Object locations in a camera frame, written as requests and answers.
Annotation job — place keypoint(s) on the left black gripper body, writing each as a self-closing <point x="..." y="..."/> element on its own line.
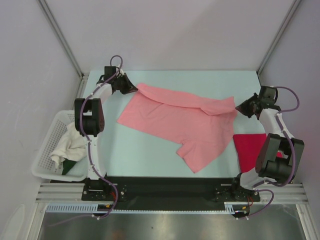
<point x="122" y="84"/>

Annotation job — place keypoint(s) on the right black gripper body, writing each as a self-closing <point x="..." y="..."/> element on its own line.
<point x="248" y="106"/>

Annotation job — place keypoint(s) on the pink t shirt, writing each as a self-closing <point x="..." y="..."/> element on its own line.
<point x="202" y="126"/>

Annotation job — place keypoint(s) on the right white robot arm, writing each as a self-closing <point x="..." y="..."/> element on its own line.
<point x="280" y="154"/>

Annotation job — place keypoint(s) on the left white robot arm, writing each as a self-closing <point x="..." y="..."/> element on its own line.
<point x="90" y="122"/>

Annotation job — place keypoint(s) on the folded red t shirt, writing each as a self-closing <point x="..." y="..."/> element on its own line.
<point x="248" y="148"/>

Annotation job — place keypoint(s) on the white crumpled t shirt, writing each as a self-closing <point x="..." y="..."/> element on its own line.
<point x="71" y="146"/>

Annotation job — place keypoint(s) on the dark green t shirt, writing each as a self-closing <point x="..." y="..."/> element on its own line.
<point x="67" y="166"/>

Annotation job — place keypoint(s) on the white plastic basket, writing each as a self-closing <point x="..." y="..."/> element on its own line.
<point x="44" y="167"/>

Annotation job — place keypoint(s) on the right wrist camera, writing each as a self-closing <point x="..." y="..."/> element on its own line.
<point x="268" y="94"/>

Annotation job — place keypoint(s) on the white slotted cable duct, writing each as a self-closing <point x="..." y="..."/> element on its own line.
<point x="96" y="208"/>

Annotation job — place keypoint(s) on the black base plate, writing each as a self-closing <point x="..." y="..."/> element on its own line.
<point x="163" y="193"/>

